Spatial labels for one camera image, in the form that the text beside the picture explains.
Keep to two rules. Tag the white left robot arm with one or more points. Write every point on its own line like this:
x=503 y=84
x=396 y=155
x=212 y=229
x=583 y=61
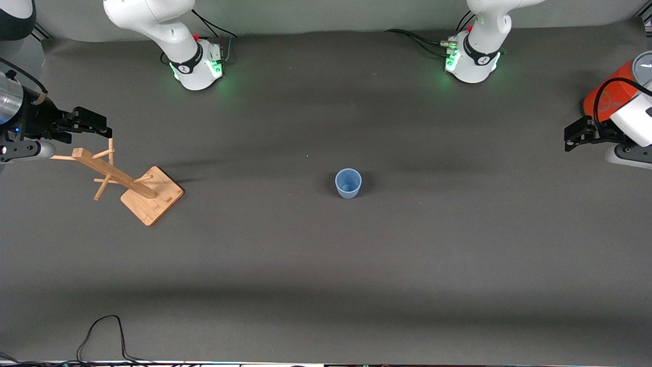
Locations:
x=479 y=51

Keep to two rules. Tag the light blue plastic cup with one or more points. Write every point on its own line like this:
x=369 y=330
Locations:
x=348 y=191

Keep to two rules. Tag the orange cylindrical container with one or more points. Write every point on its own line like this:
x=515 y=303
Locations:
x=611 y=87

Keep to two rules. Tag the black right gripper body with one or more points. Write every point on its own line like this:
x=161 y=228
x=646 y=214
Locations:
x=42 y=120

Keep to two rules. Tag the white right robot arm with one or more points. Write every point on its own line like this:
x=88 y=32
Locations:
x=153 y=20

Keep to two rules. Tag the dark grey table mat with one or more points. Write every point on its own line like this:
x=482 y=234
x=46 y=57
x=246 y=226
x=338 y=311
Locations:
x=326 y=280

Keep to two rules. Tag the aluminium frame rail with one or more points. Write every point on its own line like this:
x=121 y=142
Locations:
x=43 y=34
x=647 y=20

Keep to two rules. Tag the wooden cup holder stand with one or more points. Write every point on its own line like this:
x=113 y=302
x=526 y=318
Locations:
x=153 y=201

